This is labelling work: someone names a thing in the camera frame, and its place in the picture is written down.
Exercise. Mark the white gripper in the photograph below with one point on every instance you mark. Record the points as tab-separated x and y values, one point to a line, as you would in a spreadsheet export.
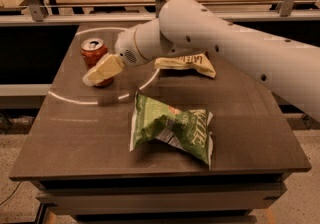
126	48

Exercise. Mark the green kettle chip bag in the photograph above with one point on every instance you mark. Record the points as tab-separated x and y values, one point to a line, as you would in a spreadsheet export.
185	130

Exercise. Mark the red coke can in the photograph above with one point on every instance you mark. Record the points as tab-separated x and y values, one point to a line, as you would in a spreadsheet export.
92	50

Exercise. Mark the brown sea salt chip bag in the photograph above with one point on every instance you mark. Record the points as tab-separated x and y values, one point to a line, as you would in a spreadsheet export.
198	62

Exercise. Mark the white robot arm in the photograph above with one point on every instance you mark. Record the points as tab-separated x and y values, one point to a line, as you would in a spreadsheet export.
290	69

